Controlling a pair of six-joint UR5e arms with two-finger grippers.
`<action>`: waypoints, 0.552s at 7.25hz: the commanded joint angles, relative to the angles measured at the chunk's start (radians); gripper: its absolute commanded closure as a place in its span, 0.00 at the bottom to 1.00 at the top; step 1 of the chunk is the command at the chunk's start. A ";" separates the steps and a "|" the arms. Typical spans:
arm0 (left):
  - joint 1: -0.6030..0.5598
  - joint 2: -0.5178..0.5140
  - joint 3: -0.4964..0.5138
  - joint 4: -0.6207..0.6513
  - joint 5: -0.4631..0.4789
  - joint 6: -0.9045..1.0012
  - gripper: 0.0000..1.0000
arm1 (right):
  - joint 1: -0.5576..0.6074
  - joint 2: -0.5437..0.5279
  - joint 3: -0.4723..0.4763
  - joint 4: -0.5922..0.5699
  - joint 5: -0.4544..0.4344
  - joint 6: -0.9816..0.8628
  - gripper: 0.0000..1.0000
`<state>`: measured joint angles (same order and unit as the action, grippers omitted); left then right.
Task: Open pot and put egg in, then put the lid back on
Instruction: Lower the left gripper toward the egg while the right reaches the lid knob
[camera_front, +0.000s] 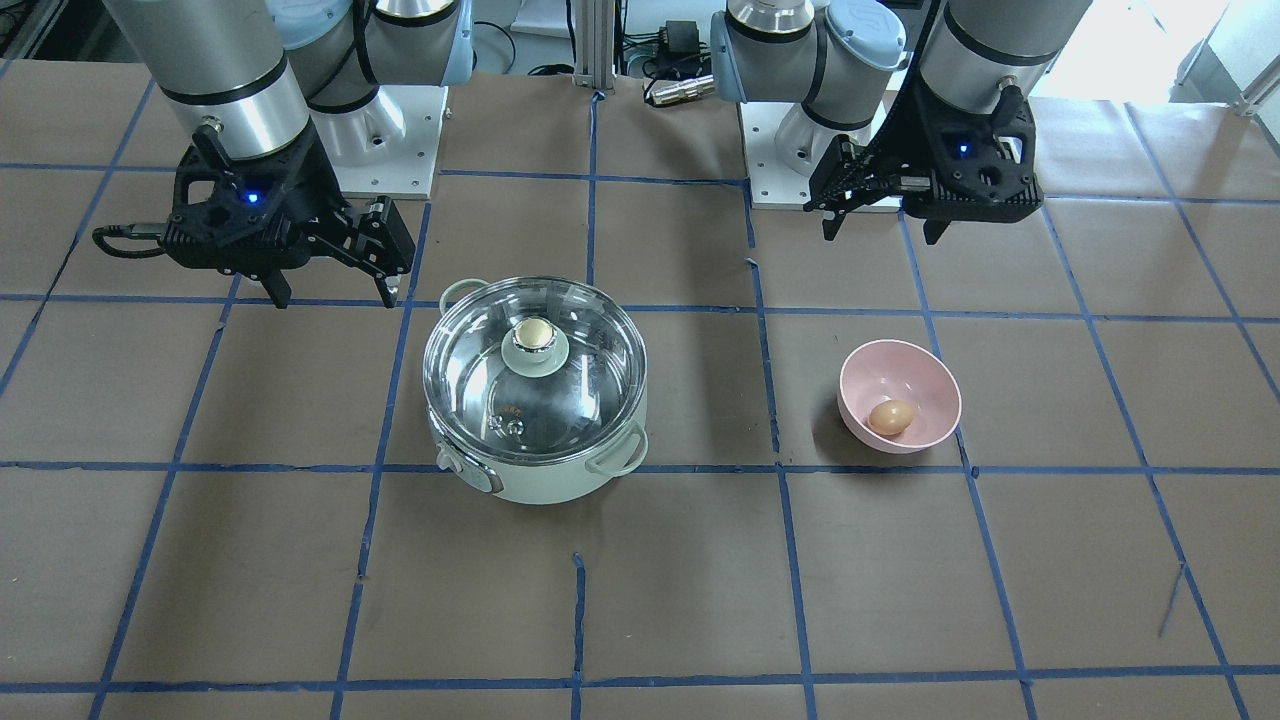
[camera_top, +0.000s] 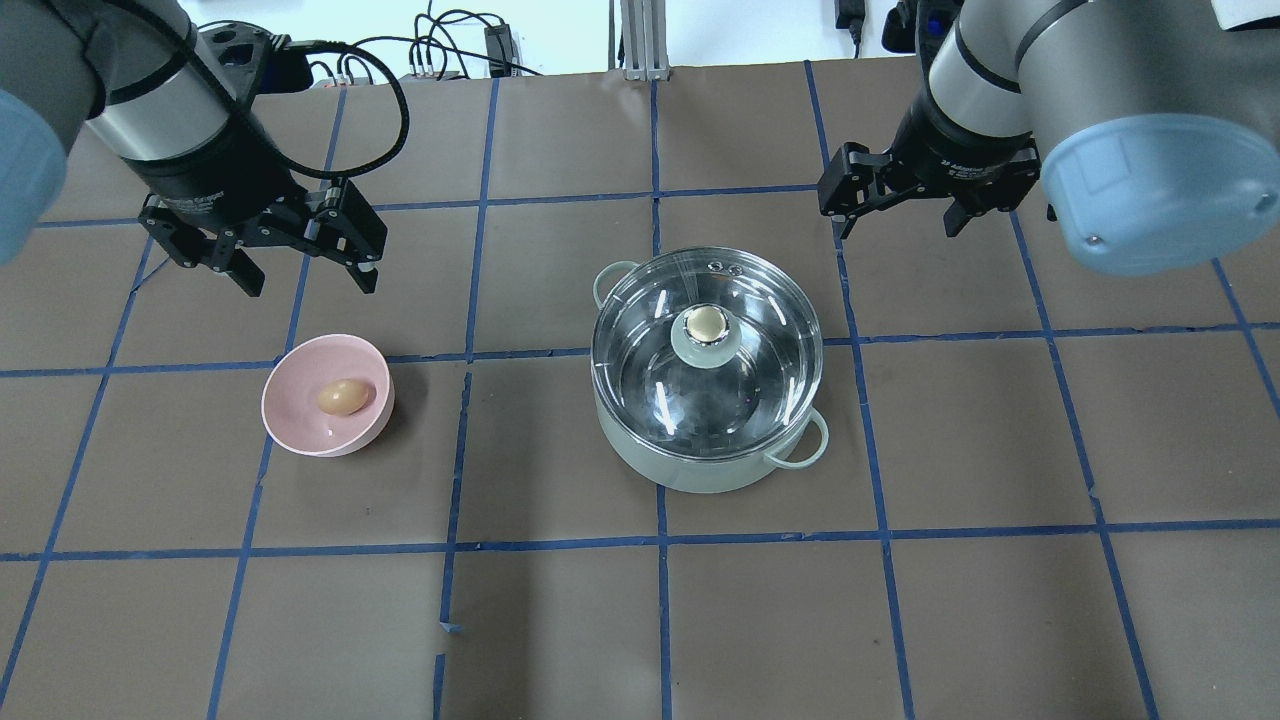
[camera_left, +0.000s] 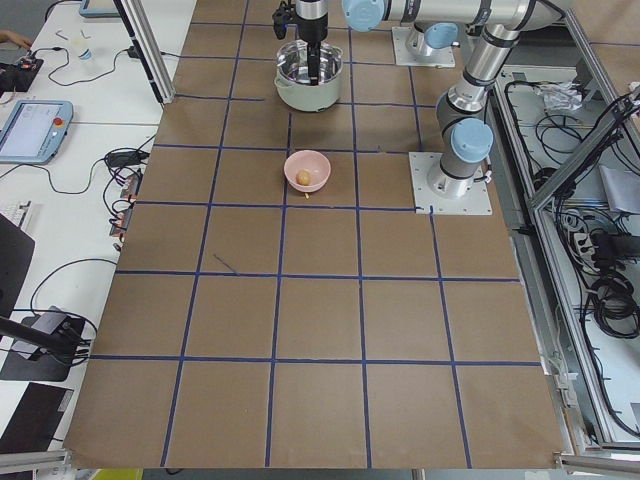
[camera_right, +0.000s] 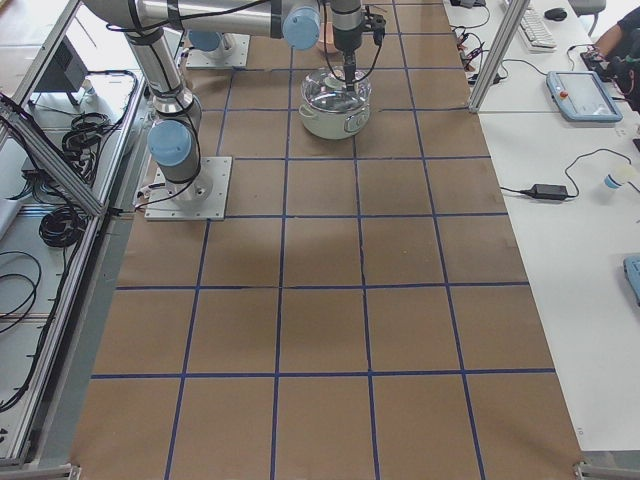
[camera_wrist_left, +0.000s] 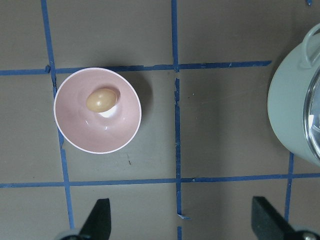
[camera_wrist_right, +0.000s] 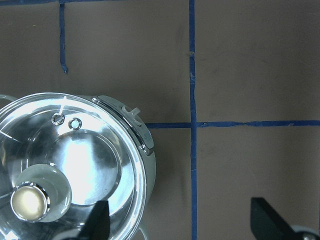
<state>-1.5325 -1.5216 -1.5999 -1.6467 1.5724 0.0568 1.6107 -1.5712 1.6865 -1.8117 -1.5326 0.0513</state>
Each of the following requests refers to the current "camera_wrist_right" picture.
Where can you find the pale green cooking pot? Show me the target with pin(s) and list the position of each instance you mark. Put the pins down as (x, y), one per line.
(147, 150)

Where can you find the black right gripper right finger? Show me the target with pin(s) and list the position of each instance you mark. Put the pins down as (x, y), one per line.
(267, 224)

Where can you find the glass pot lid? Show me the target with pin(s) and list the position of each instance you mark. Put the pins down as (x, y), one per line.
(75, 160)

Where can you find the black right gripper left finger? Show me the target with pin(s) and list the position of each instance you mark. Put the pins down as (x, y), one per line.
(98, 224)

